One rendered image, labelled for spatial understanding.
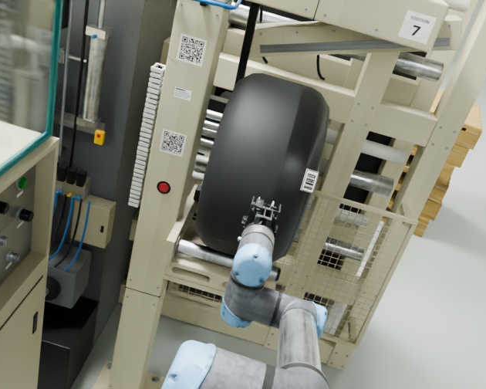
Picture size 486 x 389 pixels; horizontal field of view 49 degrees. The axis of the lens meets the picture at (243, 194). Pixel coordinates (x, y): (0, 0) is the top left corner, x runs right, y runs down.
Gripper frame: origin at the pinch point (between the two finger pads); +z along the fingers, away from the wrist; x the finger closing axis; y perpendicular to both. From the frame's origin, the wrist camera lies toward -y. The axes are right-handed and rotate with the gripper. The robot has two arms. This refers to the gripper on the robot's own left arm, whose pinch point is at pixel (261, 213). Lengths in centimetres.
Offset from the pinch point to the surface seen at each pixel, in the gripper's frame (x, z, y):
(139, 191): 39, 30, -17
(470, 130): -133, 252, -1
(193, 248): 16.7, 22.6, -28.0
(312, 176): -10.6, 9.7, 10.5
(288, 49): 6, 61, 36
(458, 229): -171, 293, -86
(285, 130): -0.1, 13.5, 19.8
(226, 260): 5.5, 22.3, -28.5
